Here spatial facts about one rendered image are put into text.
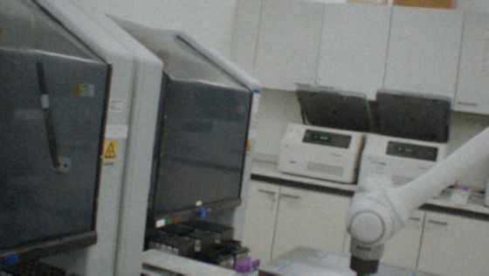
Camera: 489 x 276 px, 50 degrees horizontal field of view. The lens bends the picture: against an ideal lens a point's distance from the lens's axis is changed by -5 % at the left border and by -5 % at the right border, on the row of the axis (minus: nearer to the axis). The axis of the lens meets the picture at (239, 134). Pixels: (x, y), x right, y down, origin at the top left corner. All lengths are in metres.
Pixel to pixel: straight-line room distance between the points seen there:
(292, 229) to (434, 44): 1.64
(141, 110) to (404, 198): 0.71
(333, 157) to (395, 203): 2.60
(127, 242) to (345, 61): 2.87
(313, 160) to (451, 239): 1.07
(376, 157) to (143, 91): 2.48
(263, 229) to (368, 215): 2.87
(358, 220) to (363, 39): 3.01
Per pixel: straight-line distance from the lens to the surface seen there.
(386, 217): 1.19
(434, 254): 3.76
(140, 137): 1.49
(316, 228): 3.88
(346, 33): 4.14
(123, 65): 1.40
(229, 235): 2.09
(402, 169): 3.72
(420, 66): 4.01
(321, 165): 3.83
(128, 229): 1.53
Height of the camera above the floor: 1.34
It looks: 3 degrees down
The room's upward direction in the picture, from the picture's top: 7 degrees clockwise
